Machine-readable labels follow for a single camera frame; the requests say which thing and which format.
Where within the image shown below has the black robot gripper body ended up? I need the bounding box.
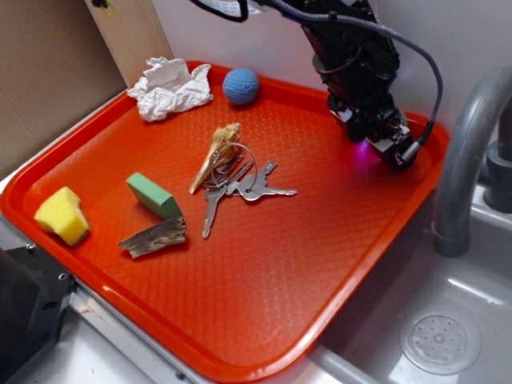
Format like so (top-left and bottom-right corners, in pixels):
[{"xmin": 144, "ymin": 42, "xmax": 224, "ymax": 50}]
[{"xmin": 301, "ymin": 20, "xmax": 400, "ymax": 120}]

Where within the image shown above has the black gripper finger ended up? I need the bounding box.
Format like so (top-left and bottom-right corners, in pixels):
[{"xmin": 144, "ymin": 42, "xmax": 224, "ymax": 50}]
[
  {"xmin": 327, "ymin": 95, "xmax": 369, "ymax": 142},
  {"xmin": 366, "ymin": 109, "xmax": 418, "ymax": 171}
]

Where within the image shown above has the green dimpled ball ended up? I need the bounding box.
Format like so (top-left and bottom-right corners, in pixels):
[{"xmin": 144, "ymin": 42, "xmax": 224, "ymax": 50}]
[{"xmin": 399, "ymin": 109, "xmax": 409, "ymax": 127}]

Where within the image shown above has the blue dimpled ball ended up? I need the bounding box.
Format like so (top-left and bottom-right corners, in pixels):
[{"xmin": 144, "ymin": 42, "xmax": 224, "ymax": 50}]
[{"xmin": 222, "ymin": 68, "xmax": 260, "ymax": 106}]

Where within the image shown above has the grey curved faucet spout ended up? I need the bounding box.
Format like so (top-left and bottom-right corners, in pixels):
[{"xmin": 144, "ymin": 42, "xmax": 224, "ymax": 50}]
[{"xmin": 432, "ymin": 66, "xmax": 511, "ymax": 257}]

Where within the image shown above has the tan spiral seashell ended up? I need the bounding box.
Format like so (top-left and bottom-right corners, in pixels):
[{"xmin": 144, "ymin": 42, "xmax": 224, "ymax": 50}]
[{"xmin": 189, "ymin": 122, "xmax": 242, "ymax": 194}]

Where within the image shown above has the orange plastic tray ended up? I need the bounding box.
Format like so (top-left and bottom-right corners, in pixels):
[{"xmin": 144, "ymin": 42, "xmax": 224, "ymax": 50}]
[{"xmin": 1, "ymin": 66, "xmax": 449, "ymax": 383}]

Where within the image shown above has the grey plastic sink basin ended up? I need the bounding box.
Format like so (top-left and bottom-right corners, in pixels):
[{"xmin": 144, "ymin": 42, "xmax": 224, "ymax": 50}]
[{"xmin": 309, "ymin": 200, "xmax": 511, "ymax": 383}]

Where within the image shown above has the crumpled white paper towel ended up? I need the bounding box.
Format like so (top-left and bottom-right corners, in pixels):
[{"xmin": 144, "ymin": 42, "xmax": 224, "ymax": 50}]
[{"xmin": 127, "ymin": 57, "xmax": 214, "ymax": 122}]

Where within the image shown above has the grey sink drain strainer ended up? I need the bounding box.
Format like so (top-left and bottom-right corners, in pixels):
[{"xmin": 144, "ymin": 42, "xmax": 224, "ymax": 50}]
[{"xmin": 399, "ymin": 306, "xmax": 482, "ymax": 376}]

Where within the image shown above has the brown wood bark piece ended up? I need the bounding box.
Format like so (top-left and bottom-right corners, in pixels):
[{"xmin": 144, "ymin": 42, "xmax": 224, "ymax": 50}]
[{"xmin": 118, "ymin": 217, "xmax": 187, "ymax": 258}]

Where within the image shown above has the green rectangular eraser block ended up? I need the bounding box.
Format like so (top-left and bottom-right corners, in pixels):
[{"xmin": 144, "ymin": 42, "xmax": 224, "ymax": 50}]
[{"xmin": 126, "ymin": 172, "xmax": 183, "ymax": 220}]

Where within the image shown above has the light wooden board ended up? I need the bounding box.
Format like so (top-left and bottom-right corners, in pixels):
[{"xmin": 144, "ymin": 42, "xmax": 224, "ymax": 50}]
[{"xmin": 86, "ymin": 0, "xmax": 173, "ymax": 87}]

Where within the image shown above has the brown cardboard panel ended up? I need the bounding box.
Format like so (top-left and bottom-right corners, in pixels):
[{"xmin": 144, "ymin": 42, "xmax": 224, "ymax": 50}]
[{"xmin": 1, "ymin": 1, "xmax": 126, "ymax": 177}]

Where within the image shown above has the yellow sponge piece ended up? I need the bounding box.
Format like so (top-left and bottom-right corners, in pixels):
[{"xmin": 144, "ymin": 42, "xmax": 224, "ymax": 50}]
[{"xmin": 34, "ymin": 186, "xmax": 90, "ymax": 246}]

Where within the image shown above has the grey braided cable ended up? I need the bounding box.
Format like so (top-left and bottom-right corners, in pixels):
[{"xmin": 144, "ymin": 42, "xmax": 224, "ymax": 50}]
[{"xmin": 246, "ymin": 0, "xmax": 444, "ymax": 159}]

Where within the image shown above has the dark grey faucet handle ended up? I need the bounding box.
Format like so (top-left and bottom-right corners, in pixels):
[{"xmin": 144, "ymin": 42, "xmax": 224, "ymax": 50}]
[{"xmin": 484, "ymin": 102, "xmax": 511, "ymax": 214}]

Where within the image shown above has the silver key bunch on ring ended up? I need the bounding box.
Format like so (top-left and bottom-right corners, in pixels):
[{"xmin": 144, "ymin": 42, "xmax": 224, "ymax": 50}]
[{"xmin": 202, "ymin": 144, "xmax": 297, "ymax": 239}]

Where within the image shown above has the black metal mount block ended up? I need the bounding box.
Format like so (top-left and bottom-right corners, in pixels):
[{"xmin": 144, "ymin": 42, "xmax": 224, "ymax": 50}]
[{"xmin": 1, "ymin": 247, "xmax": 73, "ymax": 383}]

